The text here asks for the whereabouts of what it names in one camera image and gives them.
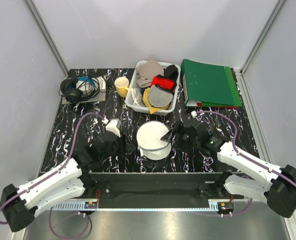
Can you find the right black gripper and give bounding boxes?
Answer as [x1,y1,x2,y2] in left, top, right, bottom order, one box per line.
[161,120,200,154]

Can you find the white mesh laundry bag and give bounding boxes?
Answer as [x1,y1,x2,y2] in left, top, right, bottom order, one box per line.
[136,120,172,161]

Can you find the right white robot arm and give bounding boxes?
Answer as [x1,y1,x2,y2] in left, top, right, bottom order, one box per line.
[160,121,296,218]

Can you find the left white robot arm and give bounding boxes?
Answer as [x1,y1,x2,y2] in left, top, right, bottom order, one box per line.
[0,131,127,233]

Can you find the white plastic laundry basket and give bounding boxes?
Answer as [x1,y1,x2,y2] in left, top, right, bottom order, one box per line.
[125,57,181,116]

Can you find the yellow garment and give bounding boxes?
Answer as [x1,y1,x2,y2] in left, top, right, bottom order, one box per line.
[142,87,170,114]

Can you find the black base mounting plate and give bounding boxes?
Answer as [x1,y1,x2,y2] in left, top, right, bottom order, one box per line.
[82,172,246,208]

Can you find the red and black garment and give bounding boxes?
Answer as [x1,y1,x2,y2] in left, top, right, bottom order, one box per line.
[151,74,177,93]

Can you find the silver tray with items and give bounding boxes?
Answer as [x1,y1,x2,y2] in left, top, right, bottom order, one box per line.
[61,75,107,105]

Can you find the black headphones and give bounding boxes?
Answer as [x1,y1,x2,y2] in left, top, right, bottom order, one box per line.
[58,74,100,103]

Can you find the yellow mug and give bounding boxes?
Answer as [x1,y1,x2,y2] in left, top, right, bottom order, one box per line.
[114,77,129,98]

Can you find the beige garment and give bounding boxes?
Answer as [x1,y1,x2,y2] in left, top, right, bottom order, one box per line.
[136,56,164,88]

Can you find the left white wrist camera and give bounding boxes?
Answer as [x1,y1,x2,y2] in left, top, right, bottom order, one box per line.
[102,118,121,138]

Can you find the green ring binder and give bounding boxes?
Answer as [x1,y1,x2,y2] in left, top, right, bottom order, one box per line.
[181,59,242,108]

